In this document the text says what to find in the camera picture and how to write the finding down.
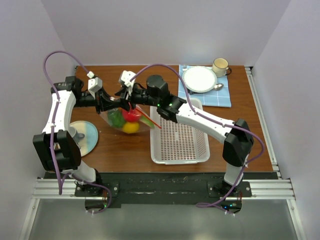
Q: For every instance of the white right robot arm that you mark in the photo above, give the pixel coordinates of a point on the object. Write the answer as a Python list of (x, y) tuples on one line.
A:
[(235, 136)]

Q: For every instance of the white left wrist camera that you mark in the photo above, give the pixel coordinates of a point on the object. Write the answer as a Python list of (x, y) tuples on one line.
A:
[(94, 84)]

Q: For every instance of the clear orange zip top bag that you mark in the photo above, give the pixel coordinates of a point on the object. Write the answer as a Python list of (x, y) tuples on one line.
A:
[(143, 127)]

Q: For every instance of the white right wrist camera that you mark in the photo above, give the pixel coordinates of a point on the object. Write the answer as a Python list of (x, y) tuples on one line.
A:
[(127, 78)]

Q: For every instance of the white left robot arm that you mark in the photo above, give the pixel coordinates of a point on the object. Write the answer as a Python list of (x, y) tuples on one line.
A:
[(55, 145)]

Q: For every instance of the fake watermelon slice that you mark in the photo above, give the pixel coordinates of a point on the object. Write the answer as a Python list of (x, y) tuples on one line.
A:
[(145, 120)]

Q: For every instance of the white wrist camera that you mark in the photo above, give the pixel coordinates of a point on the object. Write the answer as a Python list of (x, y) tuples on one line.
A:
[(127, 78), (94, 84)]

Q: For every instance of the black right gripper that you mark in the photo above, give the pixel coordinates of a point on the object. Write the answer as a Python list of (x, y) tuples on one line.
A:
[(124, 94)]

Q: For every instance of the cream enamel mug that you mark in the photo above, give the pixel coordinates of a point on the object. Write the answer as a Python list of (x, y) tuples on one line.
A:
[(221, 67)]

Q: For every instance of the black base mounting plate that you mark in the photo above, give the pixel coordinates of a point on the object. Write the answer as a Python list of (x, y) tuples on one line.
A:
[(162, 188)]

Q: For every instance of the fake red apple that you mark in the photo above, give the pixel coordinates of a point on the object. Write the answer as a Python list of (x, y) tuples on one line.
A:
[(133, 115)]

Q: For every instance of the fake green pepper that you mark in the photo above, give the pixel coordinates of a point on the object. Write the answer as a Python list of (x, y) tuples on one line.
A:
[(115, 118)]

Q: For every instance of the fake yellow lemon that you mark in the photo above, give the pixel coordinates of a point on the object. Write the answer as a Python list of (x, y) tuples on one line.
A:
[(131, 127)]

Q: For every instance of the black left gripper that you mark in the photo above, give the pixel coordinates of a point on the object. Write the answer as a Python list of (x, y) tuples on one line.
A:
[(103, 102)]

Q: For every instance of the white perforated plastic basket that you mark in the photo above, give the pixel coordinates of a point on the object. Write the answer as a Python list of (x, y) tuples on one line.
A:
[(175, 143)]

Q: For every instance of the metal spoon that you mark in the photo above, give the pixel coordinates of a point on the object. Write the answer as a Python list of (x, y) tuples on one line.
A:
[(218, 86)]

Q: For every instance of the small grey cup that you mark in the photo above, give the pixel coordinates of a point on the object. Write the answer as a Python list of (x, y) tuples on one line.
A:
[(76, 136)]

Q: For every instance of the blue beige round plate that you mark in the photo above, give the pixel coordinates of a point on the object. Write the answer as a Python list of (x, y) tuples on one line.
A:
[(91, 138)]

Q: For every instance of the white round plate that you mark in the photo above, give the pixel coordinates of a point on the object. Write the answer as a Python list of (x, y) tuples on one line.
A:
[(199, 79)]

